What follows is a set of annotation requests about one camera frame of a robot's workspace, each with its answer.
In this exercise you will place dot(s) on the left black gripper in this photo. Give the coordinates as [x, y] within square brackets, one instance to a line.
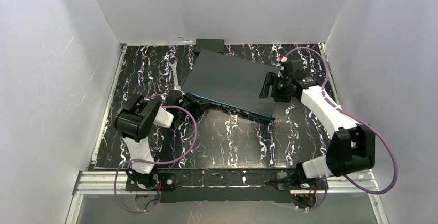
[191, 102]

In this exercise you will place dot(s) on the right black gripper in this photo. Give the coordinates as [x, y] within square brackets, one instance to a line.
[270, 85]

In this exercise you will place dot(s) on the large dark network switch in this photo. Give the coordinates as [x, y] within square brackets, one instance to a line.
[232, 83]

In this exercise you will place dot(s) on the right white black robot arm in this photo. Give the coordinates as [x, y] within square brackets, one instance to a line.
[352, 146]

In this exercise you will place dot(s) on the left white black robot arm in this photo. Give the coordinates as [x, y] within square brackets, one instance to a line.
[135, 119]

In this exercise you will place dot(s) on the silver open-end wrench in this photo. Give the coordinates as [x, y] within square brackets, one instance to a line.
[173, 66]

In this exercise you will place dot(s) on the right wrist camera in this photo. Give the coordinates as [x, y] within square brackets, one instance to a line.
[293, 69]

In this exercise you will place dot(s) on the small black switch box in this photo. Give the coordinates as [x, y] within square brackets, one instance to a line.
[214, 45]

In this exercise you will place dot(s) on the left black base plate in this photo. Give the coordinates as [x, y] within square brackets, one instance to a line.
[150, 180]

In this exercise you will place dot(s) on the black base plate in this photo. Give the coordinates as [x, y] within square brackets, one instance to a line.
[291, 180]
[150, 180]

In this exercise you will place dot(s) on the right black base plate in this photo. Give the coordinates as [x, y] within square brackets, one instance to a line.
[291, 180]

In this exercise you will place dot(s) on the aluminium front rail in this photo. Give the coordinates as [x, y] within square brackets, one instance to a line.
[106, 182]

